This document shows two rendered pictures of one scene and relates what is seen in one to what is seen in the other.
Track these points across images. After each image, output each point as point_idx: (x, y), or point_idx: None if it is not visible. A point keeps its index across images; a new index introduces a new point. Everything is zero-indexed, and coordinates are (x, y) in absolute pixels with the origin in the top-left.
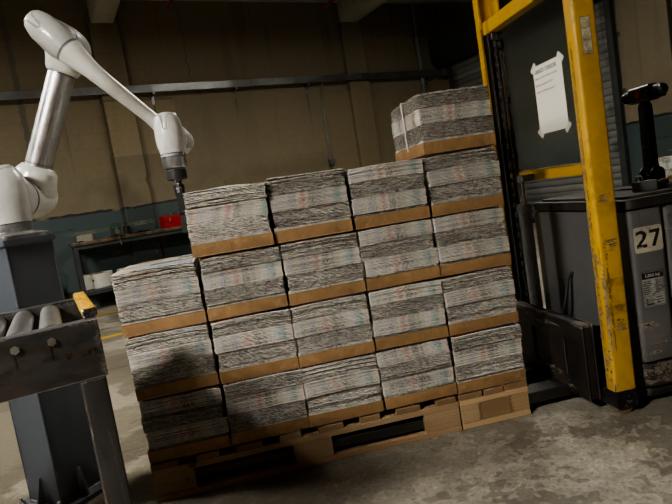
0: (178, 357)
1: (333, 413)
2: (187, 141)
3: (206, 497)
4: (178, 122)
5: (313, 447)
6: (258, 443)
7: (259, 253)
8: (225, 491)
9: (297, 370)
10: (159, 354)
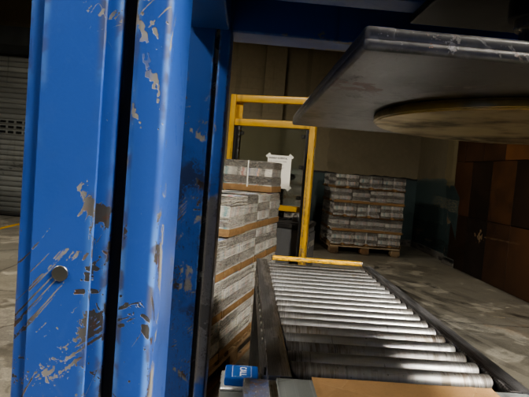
0: (215, 302)
1: (240, 333)
2: None
3: (216, 395)
4: None
5: (234, 355)
6: (223, 356)
7: (239, 237)
8: (218, 389)
9: (236, 308)
10: None
